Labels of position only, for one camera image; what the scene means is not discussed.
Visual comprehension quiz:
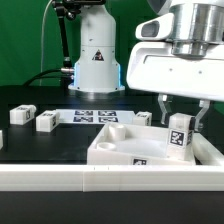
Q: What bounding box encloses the black cable bundle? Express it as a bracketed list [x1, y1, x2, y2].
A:
[22, 68, 75, 87]

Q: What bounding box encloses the black camera stand pole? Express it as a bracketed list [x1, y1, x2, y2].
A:
[51, 0, 107, 68]

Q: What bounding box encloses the white cable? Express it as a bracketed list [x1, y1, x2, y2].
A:
[39, 0, 54, 87]

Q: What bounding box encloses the white square table top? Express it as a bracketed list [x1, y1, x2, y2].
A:
[87, 123, 196, 166]

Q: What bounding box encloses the white marker tag sheet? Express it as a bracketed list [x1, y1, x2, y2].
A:
[57, 109, 135, 124]

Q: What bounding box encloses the white part at left edge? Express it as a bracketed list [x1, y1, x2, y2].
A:
[0, 130, 3, 150]

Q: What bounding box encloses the white L-shaped obstacle fence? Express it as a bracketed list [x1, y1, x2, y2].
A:
[0, 132, 224, 193]

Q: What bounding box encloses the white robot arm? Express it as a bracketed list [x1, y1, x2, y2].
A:
[71, 0, 224, 130]

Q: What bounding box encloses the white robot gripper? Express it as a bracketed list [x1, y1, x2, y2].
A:
[126, 42, 224, 132]

